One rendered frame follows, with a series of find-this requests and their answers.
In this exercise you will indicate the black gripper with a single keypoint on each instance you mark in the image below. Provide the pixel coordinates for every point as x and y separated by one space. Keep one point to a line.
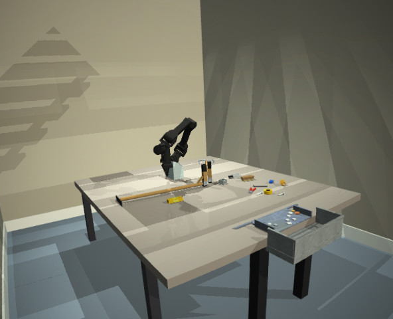
166 162

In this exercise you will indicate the long wooden scraper with black blade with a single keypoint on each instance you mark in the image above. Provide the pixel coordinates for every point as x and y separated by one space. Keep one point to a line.
199 183

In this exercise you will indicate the long wooden-handled rake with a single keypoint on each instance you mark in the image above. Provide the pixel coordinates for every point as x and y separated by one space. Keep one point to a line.
209 169

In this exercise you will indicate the brown rectangular block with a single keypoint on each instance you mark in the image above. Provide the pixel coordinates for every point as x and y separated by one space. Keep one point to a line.
247 178

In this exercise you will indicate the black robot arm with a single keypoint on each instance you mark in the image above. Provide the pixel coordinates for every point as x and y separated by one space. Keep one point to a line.
170 137

